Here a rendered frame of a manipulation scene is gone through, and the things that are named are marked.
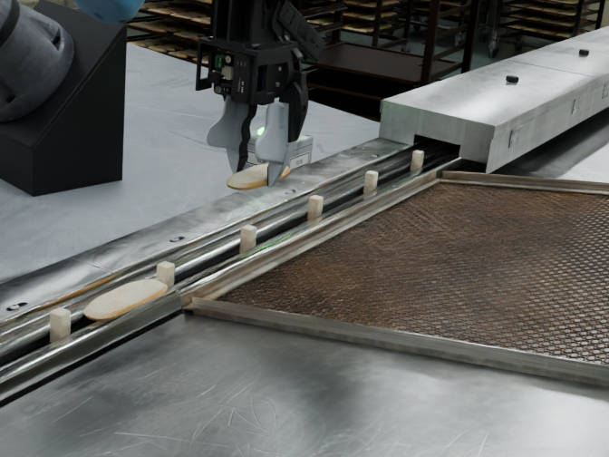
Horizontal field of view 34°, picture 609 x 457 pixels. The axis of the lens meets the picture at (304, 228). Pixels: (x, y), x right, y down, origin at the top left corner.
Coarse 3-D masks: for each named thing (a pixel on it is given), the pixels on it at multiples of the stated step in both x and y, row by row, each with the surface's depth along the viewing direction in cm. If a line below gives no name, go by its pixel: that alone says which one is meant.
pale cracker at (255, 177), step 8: (248, 168) 107; (256, 168) 107; (264, 168) 107; (288, 168) 110; (232, 176) 105; (240, 176) 104; (248, 176) 104; (256, 176) 105; (264, 176) 105; (232, 184) 103; (240, 184) 103; (248, 184) 103; (256, 184) 104; (264, 184) 105
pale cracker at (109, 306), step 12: (120, 288) 93; (132, 288) 93; (144, 288) 93; (156, 288) 94; (96, 300) 90; (108, 300) 90; (120, 300) 90; (132, 300) 91; (144, 300) 92; (84, 312) 89; (96, 312) 88; (108, 312) 89; (120, 312) 89
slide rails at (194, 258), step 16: (448, 144) 155; (400, 160) 144; (384, 176) 136; (336, 192) 128; (352, 192) 129; (368, 192) 129; (304, 208) 121; (336, 208) 122; (256, 224) 114; (272, 224) 115; (304, 224) 116; (224, 240) 109; (272, 240) 110; (192, 256) 104; (208, 256) 104; (240, 256) 105; (176, 272) 100; (208, 272) 100; (112, 288) 95; (80, 304) 91; (48, 320) 88; (16, 336) 84; (32, 336) 84; (0, 352) 82; (0, 368) 79
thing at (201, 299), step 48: (432, 192) 118; (528, 192) 116; (576, 192) 114; (336, 240) 101; (480, 240) 98; (528, 240) 97; (576, 240) 97; (240, 288) 88; (288, 288) 88; (336, 288) 86; (384, 288) 86; (480, 288) 84; (528, 288) 84; (576, 288) 83; (336, 336) 76; (384, 336) 73; (432, 336) 71; (480, 336) 74; (528, 336) 74; (576, 336) 73
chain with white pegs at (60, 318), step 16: (416, 160) 142; (432, 160) 149; (368, 176) 130; (400, 176) 140; (320, 208) 119; (240, 240) 108; (160, 272) 96; (64, 320) 85; (64, 336) 85; (32, 352) 84
